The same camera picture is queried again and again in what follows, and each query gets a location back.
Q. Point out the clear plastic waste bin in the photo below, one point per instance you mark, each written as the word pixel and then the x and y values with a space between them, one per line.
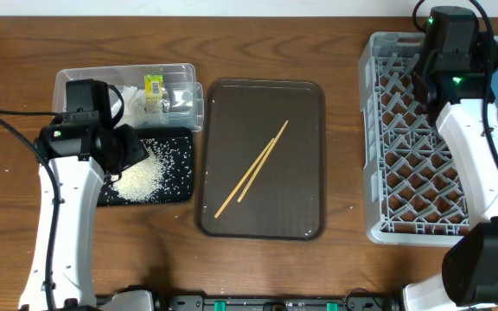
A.
pixel 183 100

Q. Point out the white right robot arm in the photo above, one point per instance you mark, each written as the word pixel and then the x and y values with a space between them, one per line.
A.
pixel 469 275

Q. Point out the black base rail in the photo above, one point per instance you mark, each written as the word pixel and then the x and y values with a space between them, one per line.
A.
pixel 358 299

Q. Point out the wooden chopstick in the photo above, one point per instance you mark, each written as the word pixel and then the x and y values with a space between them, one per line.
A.
pixel 243 179
pixel 261 162

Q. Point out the grey dishwasher rack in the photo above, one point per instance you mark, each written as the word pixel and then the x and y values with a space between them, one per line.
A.
pixel 412 191

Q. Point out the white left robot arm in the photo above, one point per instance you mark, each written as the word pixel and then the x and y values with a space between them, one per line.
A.
pixel 61 275

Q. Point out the yellow snack wrapper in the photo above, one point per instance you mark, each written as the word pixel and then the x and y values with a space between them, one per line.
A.
pixel 153 92

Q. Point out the pile of white rice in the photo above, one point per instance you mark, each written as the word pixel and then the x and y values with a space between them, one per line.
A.
pixel 143 177

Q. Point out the brown serving tray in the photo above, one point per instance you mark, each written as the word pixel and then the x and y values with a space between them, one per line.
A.
pixel 287 198

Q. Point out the white napkin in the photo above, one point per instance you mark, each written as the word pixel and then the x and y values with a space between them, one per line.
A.
pixel 134 106

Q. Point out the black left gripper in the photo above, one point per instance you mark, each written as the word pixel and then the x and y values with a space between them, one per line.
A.
pixel 134 149

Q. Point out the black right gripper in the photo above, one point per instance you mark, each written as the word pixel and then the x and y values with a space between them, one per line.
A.
pixel 479 48

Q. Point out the black waste tray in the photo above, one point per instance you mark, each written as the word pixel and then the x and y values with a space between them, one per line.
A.
pixel 175 173

